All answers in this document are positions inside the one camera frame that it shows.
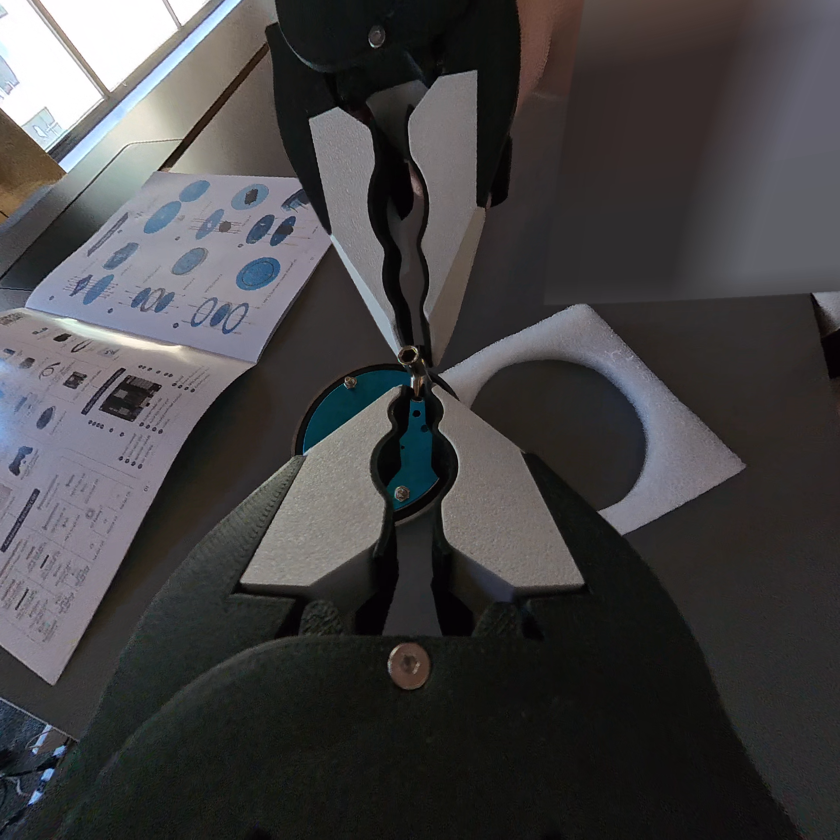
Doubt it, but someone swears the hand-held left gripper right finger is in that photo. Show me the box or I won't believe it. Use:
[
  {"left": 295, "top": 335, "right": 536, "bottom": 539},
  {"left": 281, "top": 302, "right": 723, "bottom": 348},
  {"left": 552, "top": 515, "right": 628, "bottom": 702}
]
[{"left": 428, "top": 386, "right": 585, "bottom": 636}]

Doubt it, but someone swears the metal T-handle socket wrench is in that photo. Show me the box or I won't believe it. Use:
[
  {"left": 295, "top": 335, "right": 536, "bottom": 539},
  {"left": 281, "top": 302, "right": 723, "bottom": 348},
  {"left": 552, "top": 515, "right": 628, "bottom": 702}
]
[{"left": 397, "top": 346, "right": 434, "bottom": 401}]

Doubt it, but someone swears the brown cardboard box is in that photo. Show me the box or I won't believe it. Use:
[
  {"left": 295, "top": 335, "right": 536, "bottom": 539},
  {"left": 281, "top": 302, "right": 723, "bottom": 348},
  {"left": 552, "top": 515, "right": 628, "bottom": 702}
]
[{"left": 0, "top": 112, "right": 67, "bottom": 227}]

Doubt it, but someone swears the white foam sheet with hole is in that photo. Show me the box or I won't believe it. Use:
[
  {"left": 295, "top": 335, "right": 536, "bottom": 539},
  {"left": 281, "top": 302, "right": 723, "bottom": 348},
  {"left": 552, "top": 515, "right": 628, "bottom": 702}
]
[{"left": 438, "top": 303, "right": 747, "bottom": 536}]

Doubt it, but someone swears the teal round metal disc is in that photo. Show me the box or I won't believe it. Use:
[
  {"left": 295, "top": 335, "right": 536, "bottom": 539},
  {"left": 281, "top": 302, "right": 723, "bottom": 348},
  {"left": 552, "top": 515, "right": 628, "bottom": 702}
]
[{"left": 293, "top": 364, "right": 459, "bottom": 524}]

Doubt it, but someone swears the white instruction booklet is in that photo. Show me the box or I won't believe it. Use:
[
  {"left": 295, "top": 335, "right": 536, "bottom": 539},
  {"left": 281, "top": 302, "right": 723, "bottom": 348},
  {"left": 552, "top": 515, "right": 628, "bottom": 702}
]
[{"left": 0, "top": 172, "right": 332, "bottom": 686}]

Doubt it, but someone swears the window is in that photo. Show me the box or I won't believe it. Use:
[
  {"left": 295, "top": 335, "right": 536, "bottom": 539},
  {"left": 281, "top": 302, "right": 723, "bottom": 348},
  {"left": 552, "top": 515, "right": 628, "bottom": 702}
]
[{"left": 0, "top": 0, "right": 244, "bottom": 165}]

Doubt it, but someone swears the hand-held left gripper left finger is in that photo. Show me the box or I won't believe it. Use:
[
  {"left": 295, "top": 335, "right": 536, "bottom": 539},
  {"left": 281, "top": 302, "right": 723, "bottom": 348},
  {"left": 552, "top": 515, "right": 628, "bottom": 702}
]
[{"left": 239, "top": 386, "right": 406, "bottom": 636}]

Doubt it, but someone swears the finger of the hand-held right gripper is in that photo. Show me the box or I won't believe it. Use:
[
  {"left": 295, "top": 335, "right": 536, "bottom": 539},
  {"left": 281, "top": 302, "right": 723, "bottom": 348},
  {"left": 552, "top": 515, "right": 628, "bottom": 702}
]
[
  {"left": 308, "top": 105, "right": 406, "bottom": 350},
  {"left": 407, "top": 71, "right": 488, "bottom": 370}
]

